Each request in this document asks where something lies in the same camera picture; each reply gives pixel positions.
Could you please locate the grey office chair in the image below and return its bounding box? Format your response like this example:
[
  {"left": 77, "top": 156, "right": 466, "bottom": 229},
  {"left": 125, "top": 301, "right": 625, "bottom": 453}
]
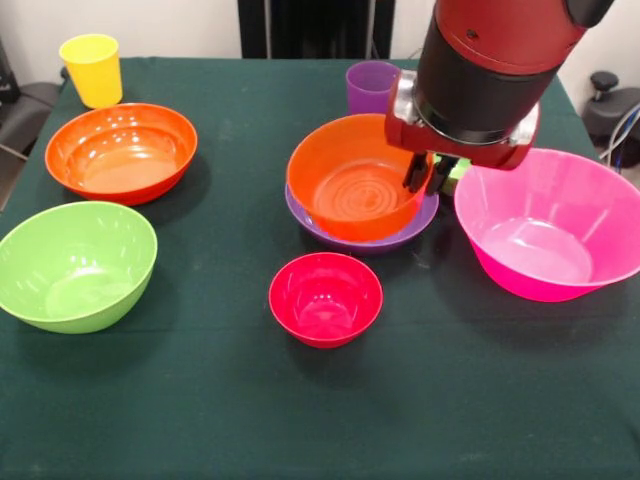
[{"left": 0, "top": 33, "right": 76, "bottom": 161}]

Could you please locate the yellow plastic cup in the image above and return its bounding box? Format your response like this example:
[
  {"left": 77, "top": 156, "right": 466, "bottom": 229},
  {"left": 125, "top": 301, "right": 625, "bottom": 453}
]
[{"left": 58, "top": 33, "right": 124, "bottom": 110}]

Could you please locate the purple plastic cup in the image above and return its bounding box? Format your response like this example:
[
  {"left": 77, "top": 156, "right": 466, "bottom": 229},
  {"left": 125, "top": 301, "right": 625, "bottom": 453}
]
[{"left": 345, "top": 60, "right": 402, "bottom": 117}]

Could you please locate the large pink plastic bowl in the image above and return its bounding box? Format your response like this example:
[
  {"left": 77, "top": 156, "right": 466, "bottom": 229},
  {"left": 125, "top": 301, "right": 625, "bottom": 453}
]
[{"left": 453, "top": 147, "right": 640, "bottom": 304}]

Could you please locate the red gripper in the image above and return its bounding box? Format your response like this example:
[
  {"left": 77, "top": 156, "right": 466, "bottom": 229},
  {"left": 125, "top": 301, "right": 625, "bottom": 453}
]
[{"left": 383, "top": 69, "right": 543, "bottom": 197}]

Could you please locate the white and blue cable bundle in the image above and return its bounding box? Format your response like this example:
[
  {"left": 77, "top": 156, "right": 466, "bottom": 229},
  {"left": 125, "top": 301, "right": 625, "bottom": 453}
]
[{"left": 599, "top": 107, "right": 640, "bottom": 171}]

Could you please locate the small green plastic bowl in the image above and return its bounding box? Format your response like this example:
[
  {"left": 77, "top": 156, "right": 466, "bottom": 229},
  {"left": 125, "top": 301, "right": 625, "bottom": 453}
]
[{"left": 433, "top": 153, "right": 474, "bottom": 197}]

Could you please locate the purple plastic bowl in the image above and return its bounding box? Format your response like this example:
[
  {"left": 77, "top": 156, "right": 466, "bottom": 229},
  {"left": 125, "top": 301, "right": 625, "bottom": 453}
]
[{"left": 284, "top": 183, "right": 441, "bottom": 257}]

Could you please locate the small orange plastic bowl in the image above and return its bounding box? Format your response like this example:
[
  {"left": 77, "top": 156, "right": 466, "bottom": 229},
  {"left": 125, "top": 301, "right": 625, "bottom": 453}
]
[{"left": 285, "top": 113, "right": 435, "bottom": 242}]

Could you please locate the large orange plastic bowl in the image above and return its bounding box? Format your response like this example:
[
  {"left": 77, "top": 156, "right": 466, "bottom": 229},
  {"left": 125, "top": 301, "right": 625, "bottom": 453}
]
[{"left": 44, "top": 102, "right": 199, "bottom": 207}]

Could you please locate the dark green tablecloth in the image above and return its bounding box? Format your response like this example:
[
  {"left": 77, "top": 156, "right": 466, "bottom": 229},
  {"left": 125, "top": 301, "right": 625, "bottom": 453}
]
[{"left": 0, "top": 56, "right": 640, "bottom": 480}]

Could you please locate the large green plastic bowl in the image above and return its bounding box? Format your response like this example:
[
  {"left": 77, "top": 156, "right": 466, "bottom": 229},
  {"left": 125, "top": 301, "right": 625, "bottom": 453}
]
[{"left": 0, "top": 200, "right": 159, "bottom": 335}]

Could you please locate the small red plastic bowl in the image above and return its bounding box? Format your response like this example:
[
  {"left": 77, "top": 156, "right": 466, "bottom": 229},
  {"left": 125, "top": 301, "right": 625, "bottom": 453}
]
[{"left": 268, "top": 252, "right": 385, "bottom": 350}]

